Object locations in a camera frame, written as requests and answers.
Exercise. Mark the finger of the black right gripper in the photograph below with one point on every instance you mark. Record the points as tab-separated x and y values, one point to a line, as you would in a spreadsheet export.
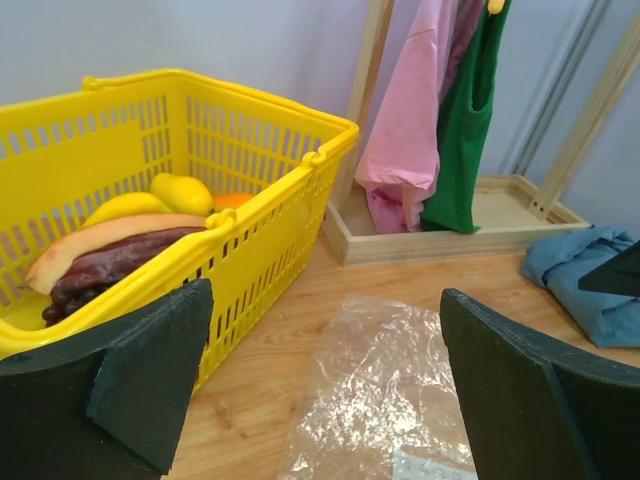
620	275

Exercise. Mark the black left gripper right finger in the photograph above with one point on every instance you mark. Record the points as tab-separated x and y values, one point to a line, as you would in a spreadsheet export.
535	407

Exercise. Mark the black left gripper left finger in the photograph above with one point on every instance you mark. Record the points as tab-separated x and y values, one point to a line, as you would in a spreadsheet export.
109	402

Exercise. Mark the dark purple toy grapes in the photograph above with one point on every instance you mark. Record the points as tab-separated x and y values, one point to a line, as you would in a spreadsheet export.
64	303

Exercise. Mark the clear zip top bag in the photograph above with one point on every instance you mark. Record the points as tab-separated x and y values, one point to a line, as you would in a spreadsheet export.
379	401

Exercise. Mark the green tank top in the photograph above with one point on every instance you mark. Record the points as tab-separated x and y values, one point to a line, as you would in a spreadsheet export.
462	129

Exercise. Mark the blue crumpled cloth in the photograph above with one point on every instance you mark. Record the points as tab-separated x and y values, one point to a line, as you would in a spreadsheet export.
566	265

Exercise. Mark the wooden clothes rack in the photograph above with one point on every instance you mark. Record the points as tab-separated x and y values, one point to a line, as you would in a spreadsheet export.
510	212

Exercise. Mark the yellow toy banana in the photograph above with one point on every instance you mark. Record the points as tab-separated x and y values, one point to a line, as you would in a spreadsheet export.
129	204

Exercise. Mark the yellow toy mango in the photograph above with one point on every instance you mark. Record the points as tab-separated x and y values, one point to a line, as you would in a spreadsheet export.
183	194

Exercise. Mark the orange toy fruit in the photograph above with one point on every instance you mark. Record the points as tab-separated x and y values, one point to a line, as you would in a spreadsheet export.
222	202

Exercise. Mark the pink shirt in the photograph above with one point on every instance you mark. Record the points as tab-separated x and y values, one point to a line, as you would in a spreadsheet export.
400	163

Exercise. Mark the yellow plastic shopping basket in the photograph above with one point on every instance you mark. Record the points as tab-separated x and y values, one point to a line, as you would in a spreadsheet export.
62	157

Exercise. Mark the yellow clothes hanger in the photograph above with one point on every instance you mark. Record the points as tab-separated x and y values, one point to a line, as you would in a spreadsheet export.
495	7

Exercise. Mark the maroon shirt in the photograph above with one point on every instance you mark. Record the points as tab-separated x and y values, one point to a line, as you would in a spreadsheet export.
467	17

